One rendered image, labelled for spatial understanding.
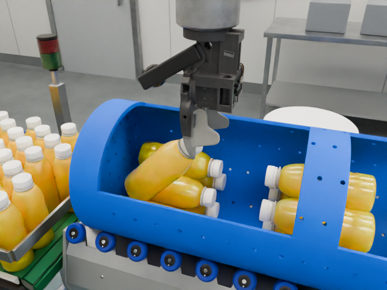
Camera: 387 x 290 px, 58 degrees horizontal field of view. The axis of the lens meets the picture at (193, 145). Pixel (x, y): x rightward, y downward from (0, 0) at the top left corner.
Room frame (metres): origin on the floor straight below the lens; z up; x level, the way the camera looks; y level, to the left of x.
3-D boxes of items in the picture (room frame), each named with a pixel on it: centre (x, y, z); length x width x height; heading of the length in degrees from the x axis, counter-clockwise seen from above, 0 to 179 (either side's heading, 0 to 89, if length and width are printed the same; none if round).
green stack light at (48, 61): (1.13, 0.46, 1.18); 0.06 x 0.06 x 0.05
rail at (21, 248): (0.69, 0.30, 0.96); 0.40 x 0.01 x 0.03; 161
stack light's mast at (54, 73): (1.13, 0.46, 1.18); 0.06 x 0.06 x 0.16
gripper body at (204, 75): (0.52, -0.03, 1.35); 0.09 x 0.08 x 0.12; 71
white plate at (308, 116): (0.95, -0.35, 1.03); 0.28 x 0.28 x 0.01
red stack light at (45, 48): (1.13, 0.46, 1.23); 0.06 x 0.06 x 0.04
